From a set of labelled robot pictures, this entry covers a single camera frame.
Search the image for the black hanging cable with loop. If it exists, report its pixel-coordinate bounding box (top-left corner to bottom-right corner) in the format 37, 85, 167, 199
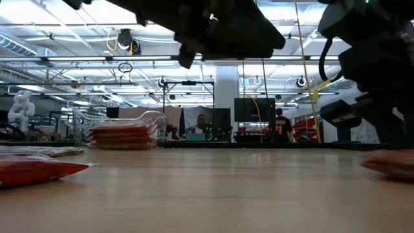
260, 59, 270, 144

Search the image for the clear plastic basket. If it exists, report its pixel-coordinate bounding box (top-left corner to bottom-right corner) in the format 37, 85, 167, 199
72, 109, 168, 150

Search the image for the white patterned curtain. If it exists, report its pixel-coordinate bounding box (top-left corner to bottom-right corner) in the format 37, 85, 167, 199
350, 126, 380, 144

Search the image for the orange hanging cable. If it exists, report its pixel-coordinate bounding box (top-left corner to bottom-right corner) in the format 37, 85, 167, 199
251, 98, 263, 143

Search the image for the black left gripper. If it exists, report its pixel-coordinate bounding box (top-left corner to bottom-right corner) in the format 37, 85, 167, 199
106, 0, 287, 69

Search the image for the grey ceiling air duct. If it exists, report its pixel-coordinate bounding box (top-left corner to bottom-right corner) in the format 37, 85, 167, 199
0, 34, 58, 68

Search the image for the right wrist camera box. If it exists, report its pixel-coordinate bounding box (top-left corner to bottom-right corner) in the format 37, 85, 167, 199
319, 98, 363, 129

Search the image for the black door panel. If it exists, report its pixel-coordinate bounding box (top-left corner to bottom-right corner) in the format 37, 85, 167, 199
335, 126, 352, 142

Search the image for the black aluminium table frame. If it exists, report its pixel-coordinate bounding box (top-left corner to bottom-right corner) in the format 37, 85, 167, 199
0, 140, 414, 150

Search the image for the thin black hanging cable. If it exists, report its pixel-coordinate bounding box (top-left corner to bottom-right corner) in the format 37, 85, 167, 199
241, 60, 246, 144

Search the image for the black monitor screen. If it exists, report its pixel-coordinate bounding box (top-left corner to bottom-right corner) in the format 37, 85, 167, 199
234, 97, 277, 124

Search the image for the long ceiling light rail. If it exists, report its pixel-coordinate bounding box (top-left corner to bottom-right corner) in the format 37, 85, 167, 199
0, 55, 340, 63

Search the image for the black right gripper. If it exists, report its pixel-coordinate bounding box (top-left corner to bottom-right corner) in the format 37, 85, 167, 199
338, 31, 414, 145

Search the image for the black ceiling cord reel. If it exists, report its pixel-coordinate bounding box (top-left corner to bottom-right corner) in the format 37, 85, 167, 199
116, 28, 142, 56

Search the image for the black camera rig frame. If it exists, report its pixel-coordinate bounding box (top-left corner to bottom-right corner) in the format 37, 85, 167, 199
162, 80, 215, 142

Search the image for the yellow hanging cable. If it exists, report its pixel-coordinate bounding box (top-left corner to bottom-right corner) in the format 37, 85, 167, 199
293, 0, 322, 144

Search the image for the grey cloth panel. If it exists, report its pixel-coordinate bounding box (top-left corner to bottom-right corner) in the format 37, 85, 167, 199
182, 106, 214, 135

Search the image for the yellow cable tag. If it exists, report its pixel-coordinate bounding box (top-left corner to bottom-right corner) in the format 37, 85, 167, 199
311, 78, 332, 101

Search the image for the red bin rack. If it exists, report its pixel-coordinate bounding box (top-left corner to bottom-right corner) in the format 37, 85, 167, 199
292, 117, 318, 141

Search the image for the person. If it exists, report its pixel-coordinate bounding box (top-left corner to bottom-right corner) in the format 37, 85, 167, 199
186, 113, 210, 135
274, 107, 295, 144

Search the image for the black robot with green lights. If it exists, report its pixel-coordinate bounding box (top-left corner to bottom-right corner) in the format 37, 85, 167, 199
206, 121, 234, 142

